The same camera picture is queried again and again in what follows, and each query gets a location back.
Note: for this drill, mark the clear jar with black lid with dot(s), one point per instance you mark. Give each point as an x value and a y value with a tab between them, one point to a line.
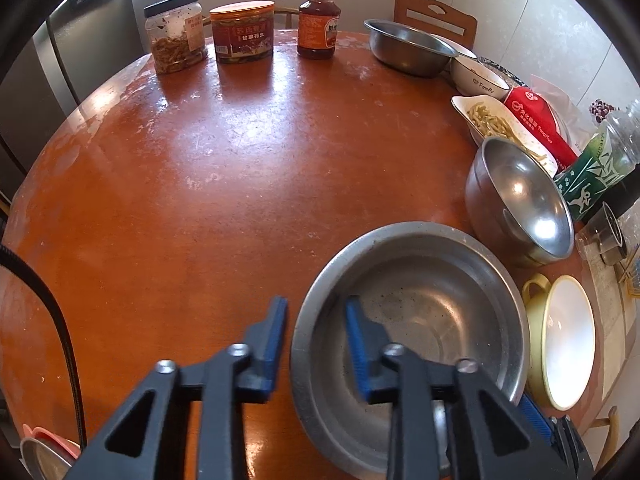
175	35

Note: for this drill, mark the large steel bowl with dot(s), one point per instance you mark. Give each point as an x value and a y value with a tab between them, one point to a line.
440	300

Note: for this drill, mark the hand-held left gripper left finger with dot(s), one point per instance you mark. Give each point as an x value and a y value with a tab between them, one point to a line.
272	345

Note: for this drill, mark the jar with red lid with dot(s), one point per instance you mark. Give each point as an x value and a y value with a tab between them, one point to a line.
242	32

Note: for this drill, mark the deep steel bowl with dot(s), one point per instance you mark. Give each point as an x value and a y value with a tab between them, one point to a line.
525	195

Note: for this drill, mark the clear plastic bag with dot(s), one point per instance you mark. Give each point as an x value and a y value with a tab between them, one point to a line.
560	92

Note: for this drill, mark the white paper sheet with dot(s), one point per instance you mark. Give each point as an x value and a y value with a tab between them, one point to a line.
607	290

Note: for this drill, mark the clear plastic cup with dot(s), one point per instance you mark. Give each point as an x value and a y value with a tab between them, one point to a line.
590	245

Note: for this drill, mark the white ceramic bowl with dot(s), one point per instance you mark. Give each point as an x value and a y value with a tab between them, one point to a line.
475	77

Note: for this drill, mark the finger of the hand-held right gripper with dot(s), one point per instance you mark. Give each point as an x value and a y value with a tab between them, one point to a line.
537	417

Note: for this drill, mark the black thermos flask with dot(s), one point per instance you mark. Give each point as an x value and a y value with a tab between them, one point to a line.
625	195

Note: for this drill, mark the grey refrigerator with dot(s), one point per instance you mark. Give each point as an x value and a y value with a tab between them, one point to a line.
100	35

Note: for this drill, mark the shallow steel dish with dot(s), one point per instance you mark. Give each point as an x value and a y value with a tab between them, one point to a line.
42	460

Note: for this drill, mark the brown sauce bottle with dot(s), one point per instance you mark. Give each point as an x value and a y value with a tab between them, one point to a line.
317	17

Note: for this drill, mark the clear bottle with green label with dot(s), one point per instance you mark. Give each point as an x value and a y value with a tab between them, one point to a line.
595	170

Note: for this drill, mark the white plate with food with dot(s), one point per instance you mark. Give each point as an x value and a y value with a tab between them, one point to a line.
485	120

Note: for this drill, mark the chair with curved yellow frame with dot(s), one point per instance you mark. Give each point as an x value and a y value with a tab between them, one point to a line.
607	435
287	12

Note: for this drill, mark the small steel cup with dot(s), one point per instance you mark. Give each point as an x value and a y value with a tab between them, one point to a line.
614	255

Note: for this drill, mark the red snack packet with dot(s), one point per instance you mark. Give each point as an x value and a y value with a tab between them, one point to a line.
537	120

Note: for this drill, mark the dark patterned plate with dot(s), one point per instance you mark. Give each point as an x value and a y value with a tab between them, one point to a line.
502	66

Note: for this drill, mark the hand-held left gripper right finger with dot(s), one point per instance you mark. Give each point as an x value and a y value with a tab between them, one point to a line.
357	350

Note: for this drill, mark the dark dotted bag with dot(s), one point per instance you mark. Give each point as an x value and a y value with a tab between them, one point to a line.
600	108

